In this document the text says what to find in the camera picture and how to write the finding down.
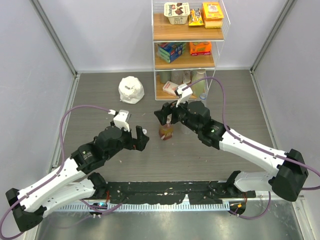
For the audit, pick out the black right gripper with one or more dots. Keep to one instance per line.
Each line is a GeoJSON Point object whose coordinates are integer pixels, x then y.
{"type": "Point", "coordinates": [167, 109]}

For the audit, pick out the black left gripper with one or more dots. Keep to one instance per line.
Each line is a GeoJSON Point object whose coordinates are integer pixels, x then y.
{"type": "Point", "coordinates": [141, 140]}

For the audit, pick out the amber drink bottle red label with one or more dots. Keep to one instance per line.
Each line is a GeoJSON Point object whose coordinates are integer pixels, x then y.
{"type": "Point", "coordinates": [166, 131]}

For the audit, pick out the clear Pepsi bottle blue label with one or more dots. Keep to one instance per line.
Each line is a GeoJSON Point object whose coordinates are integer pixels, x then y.
{"type": "Point", "coordinates": [203, 98]}

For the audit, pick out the small clear bottle blue cap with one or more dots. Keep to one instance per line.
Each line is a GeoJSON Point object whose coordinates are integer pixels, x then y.
{"type": "Point", "coordinates": [185, 129]}

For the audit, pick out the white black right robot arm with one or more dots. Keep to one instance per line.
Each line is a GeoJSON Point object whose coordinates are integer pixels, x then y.
{"type": "Point", "coordinates": [284, 173]}

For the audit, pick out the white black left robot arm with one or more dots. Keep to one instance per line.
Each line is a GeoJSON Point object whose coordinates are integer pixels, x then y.
{"type": "Point", "coordinates": [75, 179]}

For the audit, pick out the white green bottle on shelf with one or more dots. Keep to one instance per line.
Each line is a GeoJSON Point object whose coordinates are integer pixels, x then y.
{"type": "Point", "coordinates": [198, 88]}

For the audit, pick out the white red tissue box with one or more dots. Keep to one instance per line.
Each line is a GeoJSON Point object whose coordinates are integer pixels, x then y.
{"type": "Point", "coordinates": [170, 88]}

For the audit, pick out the pale green cup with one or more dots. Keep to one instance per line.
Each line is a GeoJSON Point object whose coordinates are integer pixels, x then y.
{"type": "Point", "coordinates": [165, 76]}

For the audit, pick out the clear plastic cup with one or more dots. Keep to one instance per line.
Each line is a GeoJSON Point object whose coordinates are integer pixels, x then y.
{"type": "Point", "coordinates": [177, 76]}

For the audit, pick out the white crumpled paper bag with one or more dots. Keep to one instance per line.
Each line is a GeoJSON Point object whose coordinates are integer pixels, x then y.
{"type": "Point", "coordinates": [131, 90]}

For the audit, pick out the blue green box pack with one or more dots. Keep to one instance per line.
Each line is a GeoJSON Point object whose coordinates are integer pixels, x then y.
{"type": "Point", "coordinates": [170, 51]}

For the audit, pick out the orange cracker box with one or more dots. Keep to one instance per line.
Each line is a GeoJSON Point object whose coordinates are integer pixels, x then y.
{"type": "Point", "coordinates": [201, 48]}

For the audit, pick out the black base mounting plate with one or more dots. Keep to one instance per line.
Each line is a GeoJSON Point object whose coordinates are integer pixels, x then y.
{"type": "Point", "coordinates": [170, 192]}

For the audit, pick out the yellow candy bag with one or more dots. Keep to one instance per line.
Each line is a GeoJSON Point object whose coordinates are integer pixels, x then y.
{"type": "Point", "coordinates": [195, 18]}

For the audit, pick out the white chocolate yogurt tub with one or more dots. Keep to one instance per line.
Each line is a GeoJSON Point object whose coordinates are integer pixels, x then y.
{"type": "Point", "coordinates": [176, 12]}

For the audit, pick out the orange yellow sponge pack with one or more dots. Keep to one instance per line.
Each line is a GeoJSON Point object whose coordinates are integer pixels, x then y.
{"type": "Point", "coordinates": [212, 15]}

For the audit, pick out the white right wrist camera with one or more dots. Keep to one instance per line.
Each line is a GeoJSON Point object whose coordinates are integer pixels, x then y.
{"type": "Point", "coordinates": [183, 92]}

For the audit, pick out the white wire wooden shelf rack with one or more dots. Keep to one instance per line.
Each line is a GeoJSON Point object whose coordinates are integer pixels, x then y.
{"type": "Point", "coordinates": [163, 31]}

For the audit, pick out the slotted grey cable duct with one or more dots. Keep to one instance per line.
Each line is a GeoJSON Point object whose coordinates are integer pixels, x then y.
{"type": "Point", "coordinates": [184, 206]}

